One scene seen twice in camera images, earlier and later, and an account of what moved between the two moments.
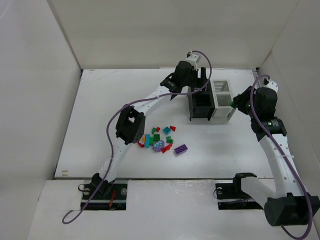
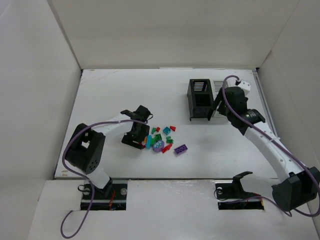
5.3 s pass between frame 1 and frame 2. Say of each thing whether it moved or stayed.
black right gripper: moved
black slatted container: stayed
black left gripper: moved
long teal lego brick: stayed
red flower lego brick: stayed
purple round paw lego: stayed
